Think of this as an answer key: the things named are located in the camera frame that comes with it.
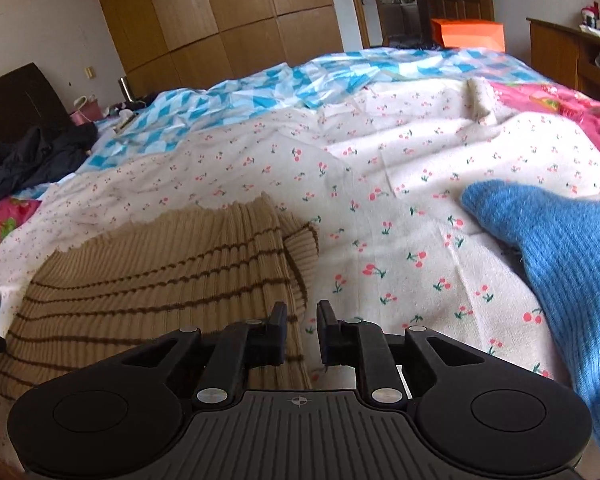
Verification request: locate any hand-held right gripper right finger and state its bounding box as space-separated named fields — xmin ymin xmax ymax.
xmin=316 ymin=300 xmax=487 ymax=407

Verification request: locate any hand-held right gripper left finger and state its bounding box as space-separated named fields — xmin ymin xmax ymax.
xmin=116 ymin=301 xmax=289 ymax=408

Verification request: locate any beige brown-striped ribbed sweater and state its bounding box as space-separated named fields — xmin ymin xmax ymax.
xmin=0 ymin=192 xmax=321 ymax=402

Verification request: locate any white cherry print sheet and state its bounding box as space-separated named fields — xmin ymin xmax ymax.
xmin=0 ymin=76 xmax=600 ymax=461

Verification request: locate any dark navy jacket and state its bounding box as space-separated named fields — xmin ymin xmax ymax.
xmin=0 ymin=122 xmax=100 ymax=209

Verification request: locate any dark wooden headboard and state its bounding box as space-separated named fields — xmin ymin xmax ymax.
xmin=0 ymin=62 xmax=74 ymax=172

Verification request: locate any blue white diamond quilt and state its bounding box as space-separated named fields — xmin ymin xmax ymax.
xmin=10 ymin=46 xmax=551 ymax=202

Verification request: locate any bright blue knit sweater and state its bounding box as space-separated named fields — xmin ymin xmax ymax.
xmin=460 ymin=179 xmax=600 ymax=463

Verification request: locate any pink bag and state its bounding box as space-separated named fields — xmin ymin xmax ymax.
xmin=71 ymin=96 xmax=101 ymax=124

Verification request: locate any black white striped cloth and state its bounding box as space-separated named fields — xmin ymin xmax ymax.
xmin=104 ymin=100 xmax=147 ymax=114

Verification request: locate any pink cartoon print blanket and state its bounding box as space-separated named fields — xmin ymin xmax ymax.
xmin=0 ymin=79 xmax=600 ymax=277

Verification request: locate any wooden wardrobe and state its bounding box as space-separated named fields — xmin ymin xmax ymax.
xmin=87 ymin=0 xmax=346 ymax=102

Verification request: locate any orange box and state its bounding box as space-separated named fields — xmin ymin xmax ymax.
xmin=430 ymin=17 xmax=507 ymax=54

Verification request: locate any glass display cabinet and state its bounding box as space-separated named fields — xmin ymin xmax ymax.
xmin=372 ymin=0 xmax=431 ymax=47

